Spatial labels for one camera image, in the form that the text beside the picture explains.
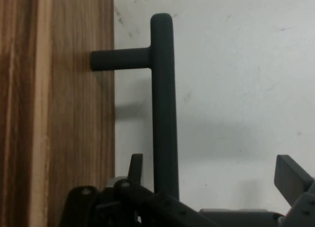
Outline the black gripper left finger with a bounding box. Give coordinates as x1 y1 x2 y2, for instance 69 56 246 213
60 153 205 227

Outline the wooden drawer with black handle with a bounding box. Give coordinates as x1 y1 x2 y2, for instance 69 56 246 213
36 0 180 227

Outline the dark wooden drawer cabinet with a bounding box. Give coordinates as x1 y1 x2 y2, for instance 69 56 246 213
0 0 40 227

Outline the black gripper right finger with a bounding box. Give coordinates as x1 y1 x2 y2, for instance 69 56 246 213
274 154 315 227

